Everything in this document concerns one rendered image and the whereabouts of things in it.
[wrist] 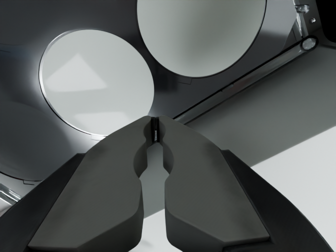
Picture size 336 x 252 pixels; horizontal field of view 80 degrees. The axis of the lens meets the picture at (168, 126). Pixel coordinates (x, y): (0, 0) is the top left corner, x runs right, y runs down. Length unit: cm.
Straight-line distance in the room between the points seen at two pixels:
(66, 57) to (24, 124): 9
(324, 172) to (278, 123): 5
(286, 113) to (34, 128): 24
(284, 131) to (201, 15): 11
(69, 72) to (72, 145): 8
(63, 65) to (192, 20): 11
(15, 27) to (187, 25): 13
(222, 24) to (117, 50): 9
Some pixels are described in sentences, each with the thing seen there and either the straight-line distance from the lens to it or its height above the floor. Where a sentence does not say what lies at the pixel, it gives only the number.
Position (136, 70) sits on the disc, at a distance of 19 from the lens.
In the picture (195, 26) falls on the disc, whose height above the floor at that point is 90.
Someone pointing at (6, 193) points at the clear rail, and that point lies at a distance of 32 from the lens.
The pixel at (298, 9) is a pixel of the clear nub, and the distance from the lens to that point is 21.
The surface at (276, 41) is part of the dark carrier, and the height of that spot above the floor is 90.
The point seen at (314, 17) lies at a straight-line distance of 26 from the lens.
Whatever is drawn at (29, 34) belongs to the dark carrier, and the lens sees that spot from 21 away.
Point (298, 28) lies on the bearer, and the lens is 23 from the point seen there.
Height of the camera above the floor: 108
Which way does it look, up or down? 60 degrees down
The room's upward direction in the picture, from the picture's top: 175 degrees clockwise
